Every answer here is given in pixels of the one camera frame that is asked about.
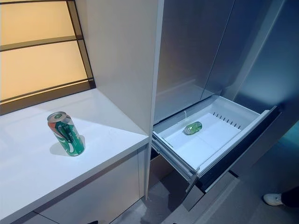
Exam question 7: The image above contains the green soda can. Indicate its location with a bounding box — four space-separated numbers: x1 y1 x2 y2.
47 111 86 158

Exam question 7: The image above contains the white fridge drawer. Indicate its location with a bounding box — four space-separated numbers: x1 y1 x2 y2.
151 94 282 194

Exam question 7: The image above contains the silver fridge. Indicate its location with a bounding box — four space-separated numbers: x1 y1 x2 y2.
149 0 299 224

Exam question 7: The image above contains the green bottle in drawer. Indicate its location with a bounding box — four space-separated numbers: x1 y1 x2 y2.
182 120 203 136

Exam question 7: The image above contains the tall white cabinet panel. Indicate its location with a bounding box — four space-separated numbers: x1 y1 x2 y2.
74 0 164 201

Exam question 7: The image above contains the white shoe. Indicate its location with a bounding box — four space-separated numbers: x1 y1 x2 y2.
263 193 285 206

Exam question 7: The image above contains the dark trouser leg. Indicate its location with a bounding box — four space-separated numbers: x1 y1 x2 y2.
280 186 299 206

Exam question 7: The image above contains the lit window with dark frame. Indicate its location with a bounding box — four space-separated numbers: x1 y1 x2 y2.
0 0 97 116

